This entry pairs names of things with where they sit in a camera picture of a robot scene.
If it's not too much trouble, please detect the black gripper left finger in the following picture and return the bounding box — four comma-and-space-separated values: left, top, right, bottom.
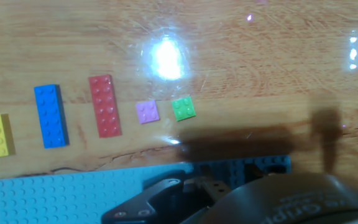
101, 164, 232, 224

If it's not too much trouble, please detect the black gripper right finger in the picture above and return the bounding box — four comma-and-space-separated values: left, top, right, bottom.
246, 163, 279, 179

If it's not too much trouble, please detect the small lime Lego plate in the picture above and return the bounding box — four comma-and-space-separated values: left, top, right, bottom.
171, 96, 196, 122

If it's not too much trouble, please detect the small magenta Lego plate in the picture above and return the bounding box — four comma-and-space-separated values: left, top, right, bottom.
135, 100, 160, 125

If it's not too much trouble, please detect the grey Lego baseplate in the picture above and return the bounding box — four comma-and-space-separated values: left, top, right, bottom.
0, 154, 291, 224

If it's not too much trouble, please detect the long red Lego brick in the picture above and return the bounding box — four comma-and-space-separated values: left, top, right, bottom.
88, 74, 122, 139

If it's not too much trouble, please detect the long blue Lego brick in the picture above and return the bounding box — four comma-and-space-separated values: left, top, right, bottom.
34, 83, 70, 149

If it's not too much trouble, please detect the wooden board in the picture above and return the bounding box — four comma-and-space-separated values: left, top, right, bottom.
0, 0, 358, 187

